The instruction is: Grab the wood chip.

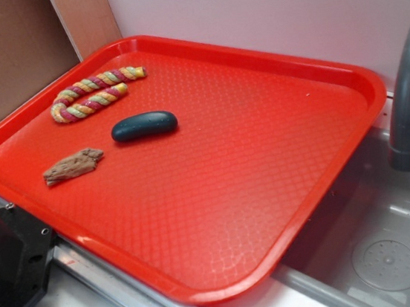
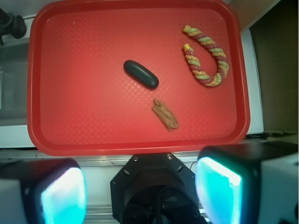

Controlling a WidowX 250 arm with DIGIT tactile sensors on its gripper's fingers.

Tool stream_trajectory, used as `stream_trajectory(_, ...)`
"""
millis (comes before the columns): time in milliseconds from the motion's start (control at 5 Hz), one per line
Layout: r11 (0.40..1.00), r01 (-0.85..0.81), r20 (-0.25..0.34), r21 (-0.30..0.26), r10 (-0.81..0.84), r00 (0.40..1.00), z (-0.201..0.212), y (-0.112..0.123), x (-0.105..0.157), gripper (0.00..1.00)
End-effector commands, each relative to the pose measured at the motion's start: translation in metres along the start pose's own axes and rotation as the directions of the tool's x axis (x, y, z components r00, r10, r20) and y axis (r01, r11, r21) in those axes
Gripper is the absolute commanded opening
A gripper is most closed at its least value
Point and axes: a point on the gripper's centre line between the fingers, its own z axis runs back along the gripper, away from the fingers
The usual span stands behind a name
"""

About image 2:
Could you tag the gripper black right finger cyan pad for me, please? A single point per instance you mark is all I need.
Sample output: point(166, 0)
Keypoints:
point(249, 183)

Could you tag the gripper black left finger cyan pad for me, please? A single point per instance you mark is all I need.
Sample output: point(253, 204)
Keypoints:
point(42, 192)

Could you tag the red plastic tray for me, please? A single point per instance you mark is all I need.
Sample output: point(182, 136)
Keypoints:
point(81, 101)

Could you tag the brown wood chip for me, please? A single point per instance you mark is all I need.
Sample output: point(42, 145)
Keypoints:
point(165, 115)

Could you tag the brown cardboard box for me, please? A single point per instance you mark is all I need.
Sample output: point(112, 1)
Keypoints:
point(276, 43)

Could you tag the black clamp knob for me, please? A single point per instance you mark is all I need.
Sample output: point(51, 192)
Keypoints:
point(13, 25)

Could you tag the black oval stone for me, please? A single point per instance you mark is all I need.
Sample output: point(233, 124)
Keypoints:
point(141, 74)

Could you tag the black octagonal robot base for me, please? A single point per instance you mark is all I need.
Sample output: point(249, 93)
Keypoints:
point(155, 189)

